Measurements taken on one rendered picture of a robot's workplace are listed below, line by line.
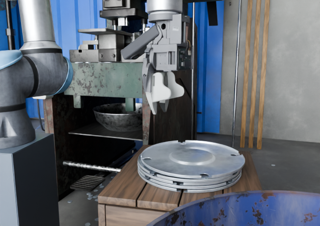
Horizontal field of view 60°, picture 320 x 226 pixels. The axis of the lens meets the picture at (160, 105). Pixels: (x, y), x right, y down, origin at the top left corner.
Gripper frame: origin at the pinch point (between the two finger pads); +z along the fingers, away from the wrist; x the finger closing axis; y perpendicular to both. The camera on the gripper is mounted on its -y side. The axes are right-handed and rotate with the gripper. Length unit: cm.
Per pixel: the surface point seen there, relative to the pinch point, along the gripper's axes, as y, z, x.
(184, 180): 6.2, 17.0, 1.8
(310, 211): 33.1, 9.8, -11.4
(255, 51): -22, -17, 161
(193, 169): 5.3, 16.6, 8.1
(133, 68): -37, -7, 37
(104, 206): -8.4, 22.6, -9.7
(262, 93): -15, 14, 158
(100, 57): -57, -12, 38
